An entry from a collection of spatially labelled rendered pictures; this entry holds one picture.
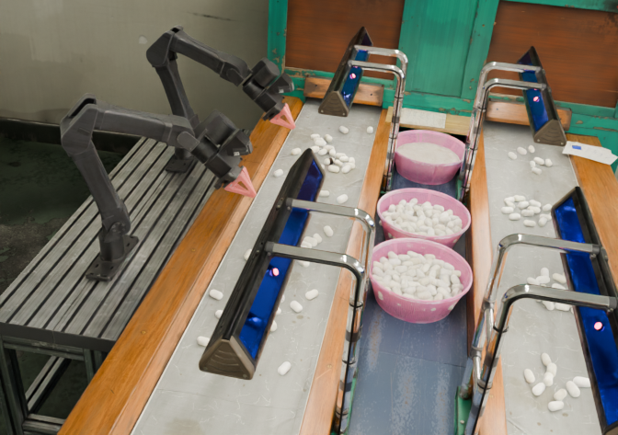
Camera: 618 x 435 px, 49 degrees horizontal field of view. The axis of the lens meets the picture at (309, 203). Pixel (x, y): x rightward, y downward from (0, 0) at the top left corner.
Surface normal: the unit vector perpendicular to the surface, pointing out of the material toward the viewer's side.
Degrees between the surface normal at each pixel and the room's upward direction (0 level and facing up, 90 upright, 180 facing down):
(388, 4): 90
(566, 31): 90
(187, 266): 0
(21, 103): 88
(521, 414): 0
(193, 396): 0
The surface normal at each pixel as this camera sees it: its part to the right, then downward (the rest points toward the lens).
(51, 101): -0.16, 0.47
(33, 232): 0.07, -0.86
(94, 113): 0.33, 0.51
